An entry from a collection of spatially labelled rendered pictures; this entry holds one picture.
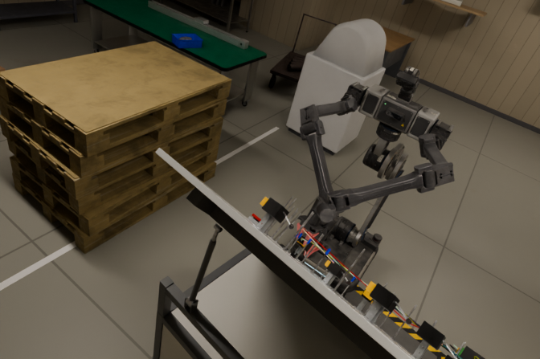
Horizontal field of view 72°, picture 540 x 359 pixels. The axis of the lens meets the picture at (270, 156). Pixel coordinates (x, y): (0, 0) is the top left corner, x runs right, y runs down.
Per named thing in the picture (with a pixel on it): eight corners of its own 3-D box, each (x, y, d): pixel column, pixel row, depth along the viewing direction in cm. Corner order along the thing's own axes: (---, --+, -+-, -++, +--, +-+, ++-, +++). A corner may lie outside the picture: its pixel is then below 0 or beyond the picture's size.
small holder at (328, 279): (338, 295, 114) (352, 275, 115) (317, 277, 121) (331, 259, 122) (343, 299, 118) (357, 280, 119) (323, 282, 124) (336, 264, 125)
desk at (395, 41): (397, 78, 712) (415, 38, 669) (372, 95, 610) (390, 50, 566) (364, 63, 738) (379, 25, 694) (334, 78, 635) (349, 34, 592)
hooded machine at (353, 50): (281, 128, 457) (315, 10, 376) (307, 115, 502) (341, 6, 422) (333, 158, 428) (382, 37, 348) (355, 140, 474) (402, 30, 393)
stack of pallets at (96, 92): (150, 129, 393) (154, 38, 338) (218, 173, 359) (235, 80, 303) (8, 186, 290) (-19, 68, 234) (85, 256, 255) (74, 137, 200)
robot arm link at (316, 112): (309, 102, 168) (292, 108, 175) (318, 131, 168) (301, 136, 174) (354, 95, 202) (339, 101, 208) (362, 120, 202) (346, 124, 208)
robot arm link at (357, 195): (430, 185, 156) (427, 161, 153) (438, 189, 150) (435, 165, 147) (332, 211, 154) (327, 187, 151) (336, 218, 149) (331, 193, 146)
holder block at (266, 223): (274, 242, 95) (296, 214, 96) (249, 222, 103) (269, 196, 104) (282, 249, 98) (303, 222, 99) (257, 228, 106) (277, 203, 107)
